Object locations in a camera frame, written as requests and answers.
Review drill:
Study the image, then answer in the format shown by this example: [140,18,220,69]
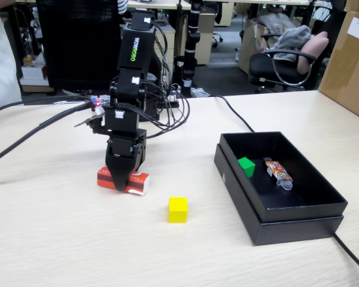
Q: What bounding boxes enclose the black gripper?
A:
[105,129,147,192]

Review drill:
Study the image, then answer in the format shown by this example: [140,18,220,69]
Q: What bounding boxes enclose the red and white carton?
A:
[96,166,151,196]

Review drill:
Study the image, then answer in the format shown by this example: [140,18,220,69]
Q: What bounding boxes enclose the yellow wooden cube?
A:
[168,196,188,224]

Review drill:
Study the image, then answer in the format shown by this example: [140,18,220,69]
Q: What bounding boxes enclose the green wooden cube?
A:
[238,157,256,178]

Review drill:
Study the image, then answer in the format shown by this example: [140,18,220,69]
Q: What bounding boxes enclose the open black cardboard box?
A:
[220,131,348,224]

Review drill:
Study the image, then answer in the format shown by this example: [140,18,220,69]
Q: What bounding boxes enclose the large brown cardboard box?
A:
[318,10,359,124]

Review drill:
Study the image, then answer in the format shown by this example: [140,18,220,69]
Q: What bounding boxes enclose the controller board with pink light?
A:
[89,94,112,113]

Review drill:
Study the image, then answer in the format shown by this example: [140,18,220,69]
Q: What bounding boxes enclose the stack of white boxes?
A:
[19,53,48,87]

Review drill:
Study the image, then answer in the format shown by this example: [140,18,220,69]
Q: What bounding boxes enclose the beige office cabinet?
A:
[194,13,217,65]

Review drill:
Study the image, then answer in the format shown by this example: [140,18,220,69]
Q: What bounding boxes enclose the colourful candy packet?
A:
[263,157,294,191]

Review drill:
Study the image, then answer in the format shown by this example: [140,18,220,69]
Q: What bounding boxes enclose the black pole with white bands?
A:
[182,0,202,98]

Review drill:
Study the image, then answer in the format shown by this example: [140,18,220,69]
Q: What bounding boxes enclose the black office armchair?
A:
[248,29,331,92]

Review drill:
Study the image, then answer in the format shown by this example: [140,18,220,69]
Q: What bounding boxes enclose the grey cloth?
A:
[270,25,314,62]

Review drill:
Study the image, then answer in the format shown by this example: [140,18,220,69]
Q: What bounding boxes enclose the pink cushion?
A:
[297,31,330,75]

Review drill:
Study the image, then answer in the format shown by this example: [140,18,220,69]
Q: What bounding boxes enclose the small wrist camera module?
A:
[74,113,106,135]

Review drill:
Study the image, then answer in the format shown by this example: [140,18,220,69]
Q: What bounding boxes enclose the thick black camera cable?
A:
[0,97,96,167]

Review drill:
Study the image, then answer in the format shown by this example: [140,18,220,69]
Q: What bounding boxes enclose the long black power cable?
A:
[209,94,359,280]

